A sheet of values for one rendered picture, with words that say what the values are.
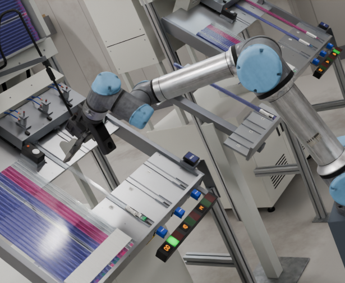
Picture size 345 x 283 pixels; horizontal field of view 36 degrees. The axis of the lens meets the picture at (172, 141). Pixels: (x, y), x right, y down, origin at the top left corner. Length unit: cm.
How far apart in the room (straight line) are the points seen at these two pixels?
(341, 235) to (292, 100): 52
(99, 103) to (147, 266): 86
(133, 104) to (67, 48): 492
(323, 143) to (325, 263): 111
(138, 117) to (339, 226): 71
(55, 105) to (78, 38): 429
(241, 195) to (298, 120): 89
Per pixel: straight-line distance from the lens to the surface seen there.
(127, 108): 151
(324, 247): 260
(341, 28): 513
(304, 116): 144
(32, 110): 198
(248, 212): 231
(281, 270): 252
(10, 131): 190
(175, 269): 229
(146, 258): 216
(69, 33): 632
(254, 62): 137
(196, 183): 190
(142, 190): 184
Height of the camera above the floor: 146
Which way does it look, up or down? 18 degrees down
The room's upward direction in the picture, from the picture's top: 25 degrees counter-clockwise
